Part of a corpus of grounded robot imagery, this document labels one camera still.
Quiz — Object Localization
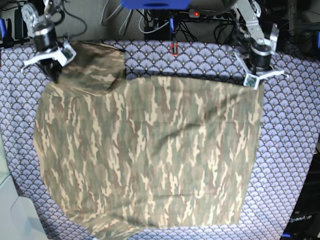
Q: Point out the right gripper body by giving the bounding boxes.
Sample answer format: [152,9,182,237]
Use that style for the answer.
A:
[21,24,77,83]

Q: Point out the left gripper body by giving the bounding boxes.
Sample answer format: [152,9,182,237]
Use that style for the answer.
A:
[233,44,289,90]

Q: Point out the camouflage T-shirt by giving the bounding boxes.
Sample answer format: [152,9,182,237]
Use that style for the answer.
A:
[33,42,264,240]

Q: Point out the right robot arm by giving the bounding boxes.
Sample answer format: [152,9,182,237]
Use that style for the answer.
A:
[21,0,77,83]

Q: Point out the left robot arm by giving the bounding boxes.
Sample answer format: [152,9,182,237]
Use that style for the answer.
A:
[232,0,285,90]

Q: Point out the blue clamp left edge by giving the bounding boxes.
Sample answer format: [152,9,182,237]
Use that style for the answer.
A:
[0,18,14,48]

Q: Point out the blue clamp edge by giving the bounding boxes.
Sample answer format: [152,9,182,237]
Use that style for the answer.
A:
[312,31,320,58]
[0,18,14,48]

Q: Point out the purple fan-pattern table cloth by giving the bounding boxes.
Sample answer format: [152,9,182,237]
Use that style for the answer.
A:
[0,41,320,240]

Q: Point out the blue clamp right edge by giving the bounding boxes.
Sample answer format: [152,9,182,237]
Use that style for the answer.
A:
[312,31,320,58]

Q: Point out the black power strip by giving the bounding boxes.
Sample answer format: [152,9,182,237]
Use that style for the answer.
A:
[188,9,234,21]

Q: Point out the red black table clamp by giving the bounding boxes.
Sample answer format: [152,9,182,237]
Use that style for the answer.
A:
[170,41,179,57]

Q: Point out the black OpenArm box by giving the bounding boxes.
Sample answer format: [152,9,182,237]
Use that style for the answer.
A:
[281,153,320,240]

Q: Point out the light green cloth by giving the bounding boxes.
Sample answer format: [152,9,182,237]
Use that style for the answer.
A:
[0,143,48,240]

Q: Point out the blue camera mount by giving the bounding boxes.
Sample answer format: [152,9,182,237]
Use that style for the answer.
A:
[120,0,191,10]

